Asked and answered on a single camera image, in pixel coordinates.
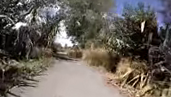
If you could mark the dry grass clump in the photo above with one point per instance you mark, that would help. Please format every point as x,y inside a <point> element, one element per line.
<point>100,58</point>

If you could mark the tall green tree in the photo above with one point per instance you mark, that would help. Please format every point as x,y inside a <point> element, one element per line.
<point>85,17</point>

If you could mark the grey paved path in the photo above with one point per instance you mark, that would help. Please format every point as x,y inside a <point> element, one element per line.
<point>79,90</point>

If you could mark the dry flax bushes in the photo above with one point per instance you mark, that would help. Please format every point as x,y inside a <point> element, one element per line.
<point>158,64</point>

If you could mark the bushes and trees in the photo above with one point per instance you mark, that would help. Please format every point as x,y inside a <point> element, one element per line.
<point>10,21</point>

